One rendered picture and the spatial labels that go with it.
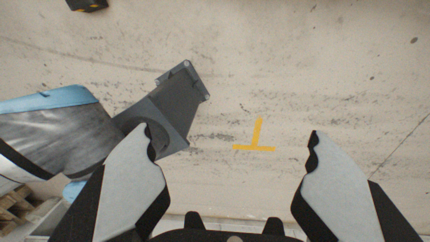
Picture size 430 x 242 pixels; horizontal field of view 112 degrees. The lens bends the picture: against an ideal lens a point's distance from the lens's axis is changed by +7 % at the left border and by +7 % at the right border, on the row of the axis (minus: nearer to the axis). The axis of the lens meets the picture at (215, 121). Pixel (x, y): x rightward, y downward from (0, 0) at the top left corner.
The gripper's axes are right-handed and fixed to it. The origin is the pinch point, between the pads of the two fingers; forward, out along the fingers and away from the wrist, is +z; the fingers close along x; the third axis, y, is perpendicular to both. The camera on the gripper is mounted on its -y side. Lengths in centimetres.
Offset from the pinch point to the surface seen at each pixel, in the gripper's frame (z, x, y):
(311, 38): 94, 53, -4
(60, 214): 73, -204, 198
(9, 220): 66, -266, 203
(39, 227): 55, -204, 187
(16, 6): 94, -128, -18
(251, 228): 83, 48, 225
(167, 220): 86, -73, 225
